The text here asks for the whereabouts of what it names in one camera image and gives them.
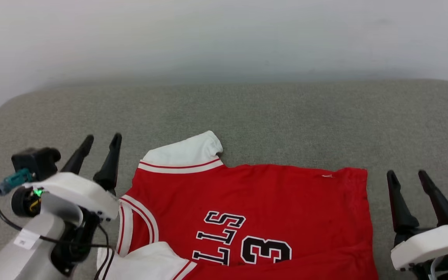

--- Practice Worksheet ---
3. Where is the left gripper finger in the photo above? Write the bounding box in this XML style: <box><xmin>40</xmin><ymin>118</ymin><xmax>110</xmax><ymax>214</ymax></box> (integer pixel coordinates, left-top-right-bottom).
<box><xmin>60</xmin><ymin>135</ymin><xmax>94</xmax><ymax>175</ymax></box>
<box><xmin>92</xmin><ymin>133</ymin><xmax>123</xmax><ymax>195</ymax></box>

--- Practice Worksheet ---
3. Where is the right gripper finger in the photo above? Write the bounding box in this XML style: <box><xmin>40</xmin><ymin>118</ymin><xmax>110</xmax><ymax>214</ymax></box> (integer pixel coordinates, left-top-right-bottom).
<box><xmin>387</xmin><ymin>170</ymin><xmax>420</xmax><ymax>234</ymax></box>
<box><xmin>418</xmin><ymin>170</ymin><xmax>448</xmax><ymax>227</ymax></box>

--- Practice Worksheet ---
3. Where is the red and white basketball jersey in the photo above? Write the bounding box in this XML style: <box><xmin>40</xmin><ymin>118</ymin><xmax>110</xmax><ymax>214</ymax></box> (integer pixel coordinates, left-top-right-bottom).
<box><xmin>96</xmin><ymin>130</ymin><xmax>380</xmax><ymax>280</ymax></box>

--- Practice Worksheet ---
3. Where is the grey fabric sofa cushion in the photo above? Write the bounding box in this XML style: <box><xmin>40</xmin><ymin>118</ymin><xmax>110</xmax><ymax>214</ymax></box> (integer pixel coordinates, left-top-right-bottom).
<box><xmin>0</xmin><ymin>79</ymin><xmax>448</xmax><ymax>280</ymax></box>

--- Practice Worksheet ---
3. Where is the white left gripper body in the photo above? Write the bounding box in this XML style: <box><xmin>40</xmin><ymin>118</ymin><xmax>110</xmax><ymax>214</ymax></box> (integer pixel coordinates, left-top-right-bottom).
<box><xmin>23</xmin><ymin>172</ymin><xmax>120</xmax><ymax>222</ymax></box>

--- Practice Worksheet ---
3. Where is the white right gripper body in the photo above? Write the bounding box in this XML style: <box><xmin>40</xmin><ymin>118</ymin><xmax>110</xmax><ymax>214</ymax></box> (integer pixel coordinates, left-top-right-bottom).
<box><xmin>390</xmin><ymin>223</ymin><xmax>448</xmax><ymax>271</ymax></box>

